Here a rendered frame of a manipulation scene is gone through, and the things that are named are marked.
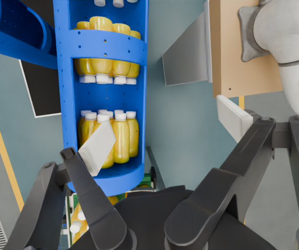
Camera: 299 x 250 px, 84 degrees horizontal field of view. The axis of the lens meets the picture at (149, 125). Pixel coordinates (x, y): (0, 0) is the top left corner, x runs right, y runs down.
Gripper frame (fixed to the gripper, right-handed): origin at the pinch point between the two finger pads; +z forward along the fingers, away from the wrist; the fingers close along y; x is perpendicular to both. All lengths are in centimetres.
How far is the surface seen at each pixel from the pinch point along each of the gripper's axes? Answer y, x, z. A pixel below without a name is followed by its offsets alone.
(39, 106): -112, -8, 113
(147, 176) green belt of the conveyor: -20, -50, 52
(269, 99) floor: 104, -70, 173
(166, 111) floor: -8, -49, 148
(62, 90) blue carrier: -28.7, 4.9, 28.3
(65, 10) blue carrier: -20.0, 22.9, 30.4
